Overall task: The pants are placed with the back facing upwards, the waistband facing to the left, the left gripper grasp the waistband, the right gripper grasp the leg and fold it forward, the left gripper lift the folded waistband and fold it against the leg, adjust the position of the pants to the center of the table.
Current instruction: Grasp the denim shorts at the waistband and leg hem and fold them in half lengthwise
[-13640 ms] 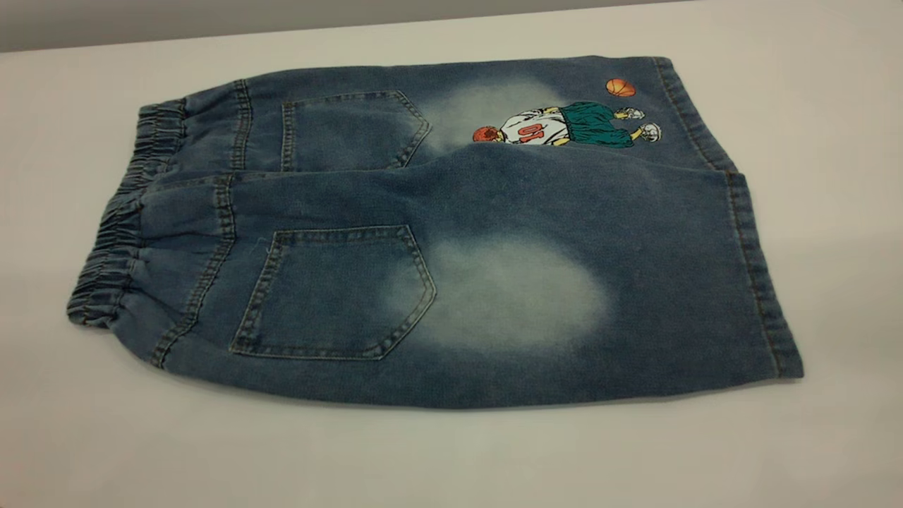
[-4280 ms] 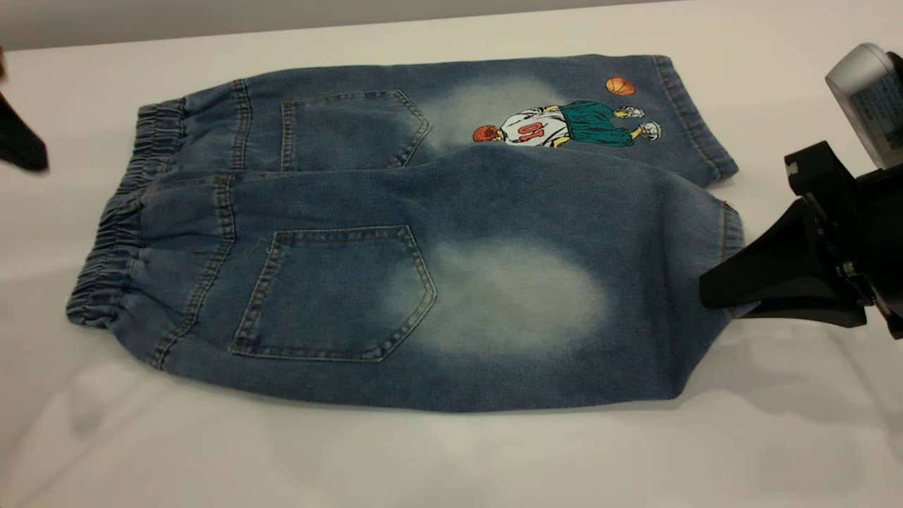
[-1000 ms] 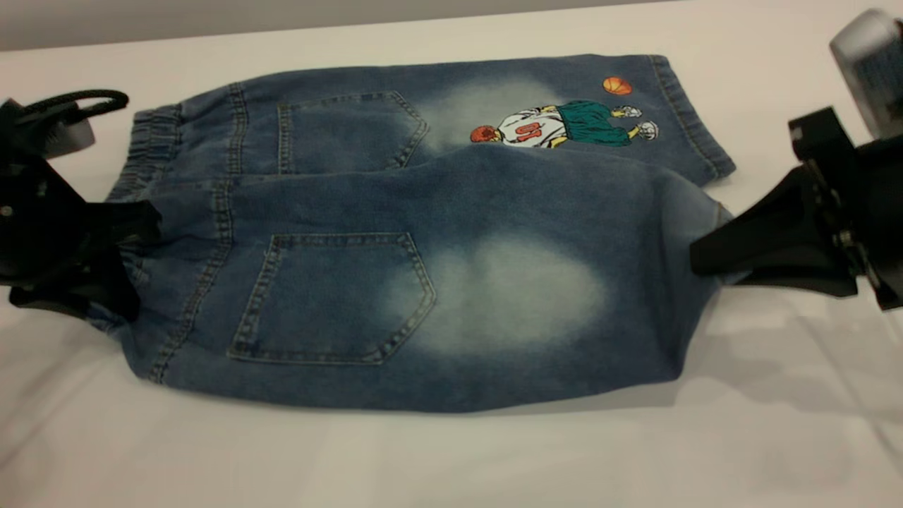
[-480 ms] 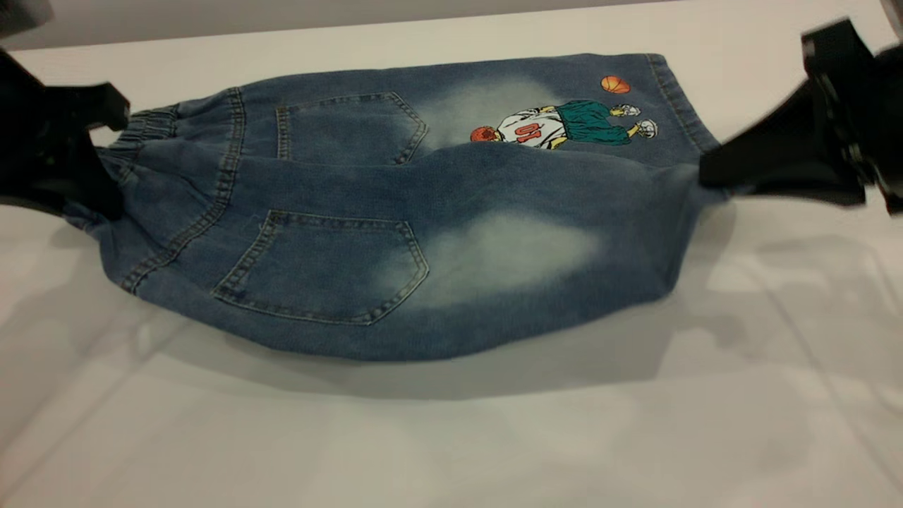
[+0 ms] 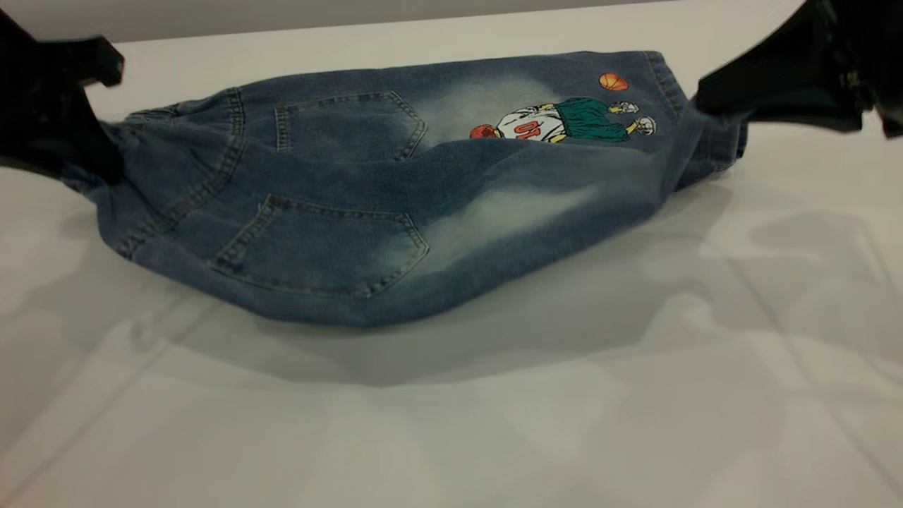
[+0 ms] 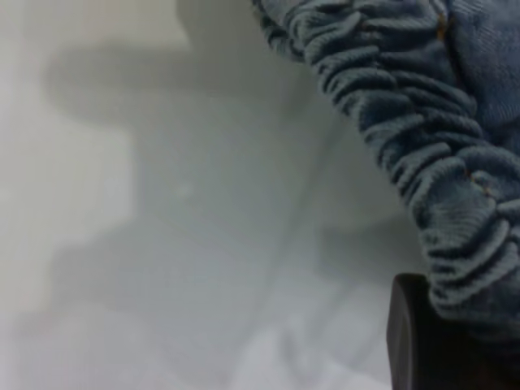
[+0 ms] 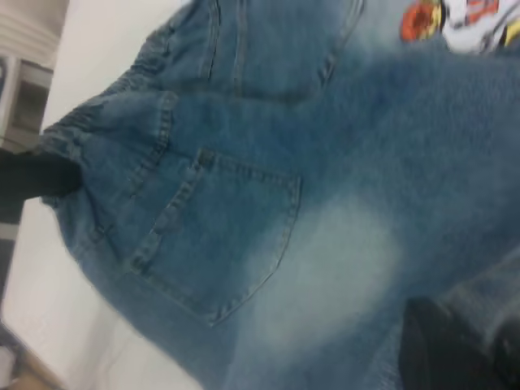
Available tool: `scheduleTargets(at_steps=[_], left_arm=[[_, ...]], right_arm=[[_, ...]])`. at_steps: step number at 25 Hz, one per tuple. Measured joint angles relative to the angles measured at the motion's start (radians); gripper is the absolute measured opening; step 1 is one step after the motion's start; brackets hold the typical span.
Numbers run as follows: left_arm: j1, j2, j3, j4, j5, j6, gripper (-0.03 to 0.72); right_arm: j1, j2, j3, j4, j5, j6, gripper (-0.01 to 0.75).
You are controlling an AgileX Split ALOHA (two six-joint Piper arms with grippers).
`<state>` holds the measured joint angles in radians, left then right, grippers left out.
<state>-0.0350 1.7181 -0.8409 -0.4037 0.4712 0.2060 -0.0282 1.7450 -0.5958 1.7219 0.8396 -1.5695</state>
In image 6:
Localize blue denim shorts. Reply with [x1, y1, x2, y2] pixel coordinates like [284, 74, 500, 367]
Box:
[249, 0, 520, 350]

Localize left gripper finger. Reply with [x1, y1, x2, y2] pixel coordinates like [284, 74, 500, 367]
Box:
[385, 273, 520, 390]

